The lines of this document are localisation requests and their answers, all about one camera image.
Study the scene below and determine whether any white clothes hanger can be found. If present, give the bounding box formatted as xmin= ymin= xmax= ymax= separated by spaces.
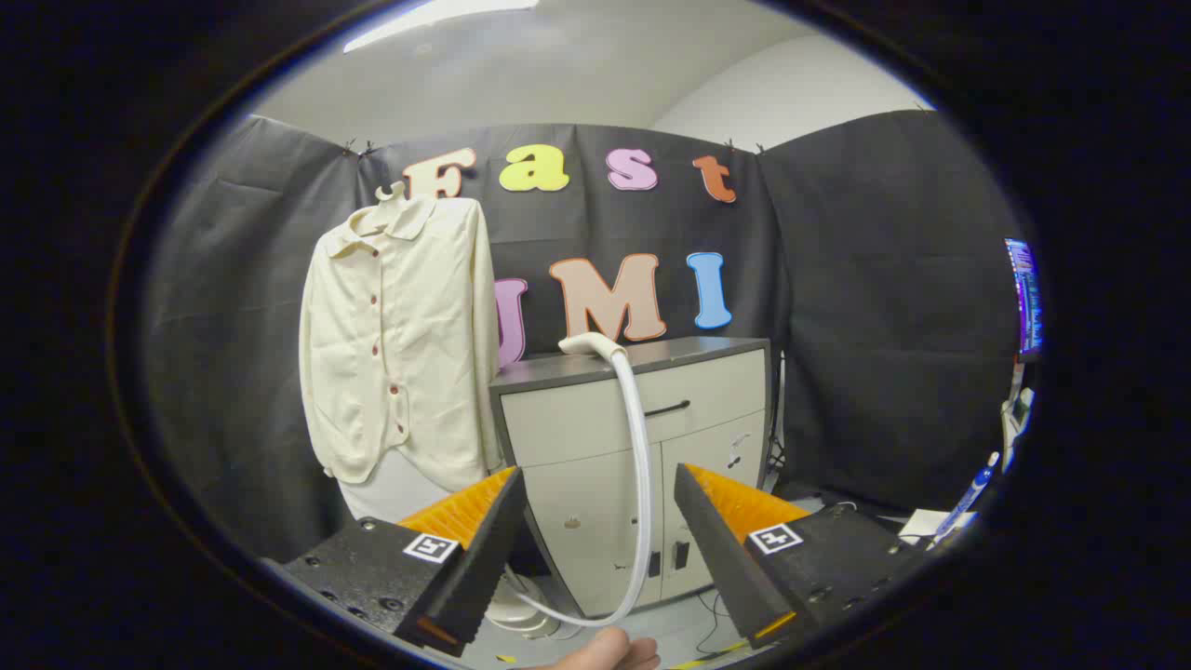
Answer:
xmin=375 ymin=181 xmax=412 ymax=234

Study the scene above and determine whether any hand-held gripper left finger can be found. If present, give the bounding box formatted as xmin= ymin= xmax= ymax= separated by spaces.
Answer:
xmin=279 ymin=465 xmax=528 ymax=658

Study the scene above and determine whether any computer monitor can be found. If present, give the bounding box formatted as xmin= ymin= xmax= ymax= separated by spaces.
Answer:
xmin=1003 ymin=237 xmax=1045 ymax=362

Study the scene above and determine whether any white paper sheet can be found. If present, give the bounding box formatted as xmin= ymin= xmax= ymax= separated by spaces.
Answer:
xmin=898 ymin=509 xmax=978 ymax=545

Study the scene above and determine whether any blue and white pen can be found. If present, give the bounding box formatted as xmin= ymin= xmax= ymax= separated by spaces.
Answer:
xmin=930 ymin=451 xmax=1001 ymax=545

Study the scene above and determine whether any grey cabinet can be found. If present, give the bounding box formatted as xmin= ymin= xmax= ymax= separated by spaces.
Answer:
xmin=488 ymin=337 xmax=773 ymax=615

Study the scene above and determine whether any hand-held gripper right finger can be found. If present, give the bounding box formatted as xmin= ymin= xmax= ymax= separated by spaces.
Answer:
xmin=674 ymin=462 xmax=927 ymax=650

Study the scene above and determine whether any cream button-up shirt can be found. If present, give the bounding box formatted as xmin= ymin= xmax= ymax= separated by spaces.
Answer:
xmin=298 ymin=195 xmax=503 ymax=492

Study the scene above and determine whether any white device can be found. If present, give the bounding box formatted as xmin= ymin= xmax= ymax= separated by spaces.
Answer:
xmin=1000 ymin=386 xmax=1036 ymax=466

